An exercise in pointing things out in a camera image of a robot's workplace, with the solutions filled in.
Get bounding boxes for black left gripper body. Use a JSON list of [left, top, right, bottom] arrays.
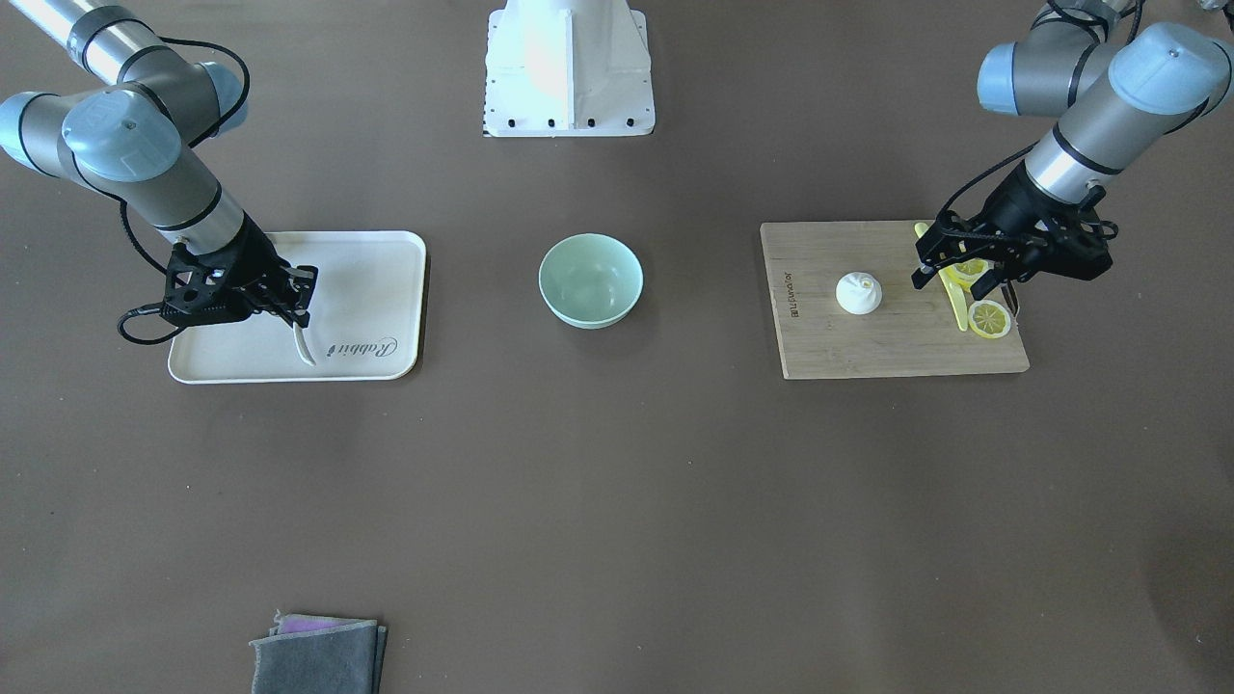
[[912, 163, 1118, 290]]

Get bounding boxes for light green bowl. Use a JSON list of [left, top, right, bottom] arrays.
[[537, 233, 645, 330]]

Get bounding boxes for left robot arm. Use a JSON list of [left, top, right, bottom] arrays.
[[912, 1, 1232, 299]]

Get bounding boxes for cream plastic tray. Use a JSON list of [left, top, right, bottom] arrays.
[[168, 231, 428, 384]]

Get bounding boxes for grey folded cloth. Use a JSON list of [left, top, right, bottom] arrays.
[[251, 611, 387, 693]]

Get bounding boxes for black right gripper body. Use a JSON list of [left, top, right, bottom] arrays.
[[159, 216, 318, 328]]

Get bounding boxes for lemon slice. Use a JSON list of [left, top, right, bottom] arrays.
[[967, 300, 1014, 340]]

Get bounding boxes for stacked lemon slices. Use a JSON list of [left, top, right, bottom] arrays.
[[943, 256, 993, 295]]

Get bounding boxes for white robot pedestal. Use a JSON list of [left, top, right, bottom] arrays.
[[482, 1, 656, 138]]

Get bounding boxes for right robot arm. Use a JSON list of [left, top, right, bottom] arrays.
[[2, 1, 318, 333]]

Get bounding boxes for white ceramic spoon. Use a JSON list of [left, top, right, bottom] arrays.
[[292, 322, 316, 367]]

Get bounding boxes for bamboo cutting board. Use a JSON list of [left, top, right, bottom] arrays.
[[760, 220, 1030, 382]]

